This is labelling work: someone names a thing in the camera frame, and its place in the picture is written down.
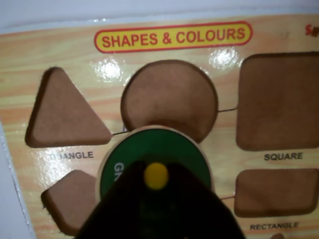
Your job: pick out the wooden shapes puzzle board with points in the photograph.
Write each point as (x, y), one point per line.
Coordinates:
(74, 57)

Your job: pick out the green round puzzle piece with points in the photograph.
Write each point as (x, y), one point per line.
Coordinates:
(154, 147)

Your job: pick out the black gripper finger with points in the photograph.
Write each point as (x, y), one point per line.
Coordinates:
(207, 216)
(117, 211)

